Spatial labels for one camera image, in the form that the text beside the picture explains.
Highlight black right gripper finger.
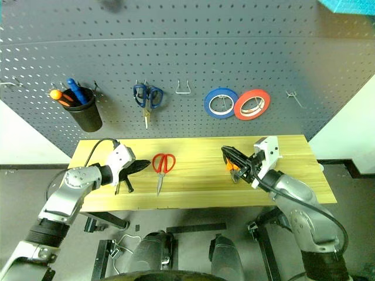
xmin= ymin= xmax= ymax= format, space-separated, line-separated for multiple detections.
xmin=231 ymin=168 xmax=251 ymax=183
xmin=221 ymin=146 xmax=251 ymax=168

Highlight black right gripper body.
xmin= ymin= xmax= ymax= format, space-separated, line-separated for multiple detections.
xmin=244 ymin=150 xmax=269 ymax=184

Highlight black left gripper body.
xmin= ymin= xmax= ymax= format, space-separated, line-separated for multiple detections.
xmin=119 ymin=163 xmax=133 ymax=184

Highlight red handled scissors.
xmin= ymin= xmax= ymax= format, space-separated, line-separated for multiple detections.
xmin=152 ymin=153 xmax=176 ymax=197

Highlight black metal table leg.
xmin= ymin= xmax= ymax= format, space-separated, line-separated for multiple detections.
xmin=84 ymin=211 xmax=130 ymax=232
xmin=247 ymin=208 xmax=291 ymax=281

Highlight red tape roll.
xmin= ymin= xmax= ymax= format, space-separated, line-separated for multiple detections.
xmin=233 ymin=88 xmax=272 ymax=121

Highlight blue tape roll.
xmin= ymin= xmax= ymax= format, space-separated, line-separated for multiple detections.
xmin=203 ymin=87 xmax=239 ymax=119

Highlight black plastic holder cup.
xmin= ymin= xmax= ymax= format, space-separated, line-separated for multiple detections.
xmin=60 ymin=87 xmax=103 ymax=133

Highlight dark grey rounded shape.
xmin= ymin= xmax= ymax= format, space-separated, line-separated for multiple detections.
xmin=128 ymin=230 xmax=177 ymax=281
xmin=209 ymin=235 xmax=244 ymax=281

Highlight grey metal pegboard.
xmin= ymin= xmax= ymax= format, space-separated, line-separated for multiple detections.
xmin=0 ymin=0 xmax=375 ymax=157

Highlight teal foam block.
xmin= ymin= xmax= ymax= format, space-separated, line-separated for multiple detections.
xmin=317 ymin=0 xmax=375 ymax=15

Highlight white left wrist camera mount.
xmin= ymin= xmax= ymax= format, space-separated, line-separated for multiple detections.
xmin=105 ymin=145 xmax=137 ymax=188

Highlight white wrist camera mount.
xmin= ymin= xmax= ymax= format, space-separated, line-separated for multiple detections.
xmin=105 ymin=145 xmax=137 ymax=188
xmin=250 ymin=135 xmax=284 ymax=190

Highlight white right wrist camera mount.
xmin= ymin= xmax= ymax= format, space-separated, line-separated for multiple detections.
xmin=250 ymin=135 xmax=284 ymax=190

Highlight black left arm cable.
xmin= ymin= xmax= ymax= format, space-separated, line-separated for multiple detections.
xmin=45 ymin=138 xmax=121 ymax=203

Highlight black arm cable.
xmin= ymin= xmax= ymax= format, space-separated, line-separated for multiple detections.
xmin=253 ymin=171 xmax=350 ymax=258
xmin=45 ymin=138 xmax=121 ymax=203

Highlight blue handled scissors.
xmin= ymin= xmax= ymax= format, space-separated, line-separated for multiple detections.
xmin=132 ymin=83 xmax=164 ymax=130

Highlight white wire clip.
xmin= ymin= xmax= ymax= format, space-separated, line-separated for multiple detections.
xmin=112 ymin=233 xmax=142 ymax=256

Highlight silver wire loop hook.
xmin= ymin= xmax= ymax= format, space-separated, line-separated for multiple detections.
xmin=175 ymin=80 xmax=193 ymax=95

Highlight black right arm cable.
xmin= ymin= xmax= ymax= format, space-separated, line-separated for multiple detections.
xmin=253 ymin=171 xmax=350 ymax=258

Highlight blue handled screwdriver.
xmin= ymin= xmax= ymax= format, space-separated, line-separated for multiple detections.
xmin=66 ymin=78 xmax=89 ymax=105

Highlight orange black handled screwdriver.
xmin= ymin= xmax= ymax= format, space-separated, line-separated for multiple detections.
xmin=49 ymin=89 xmax=76 ymax=108

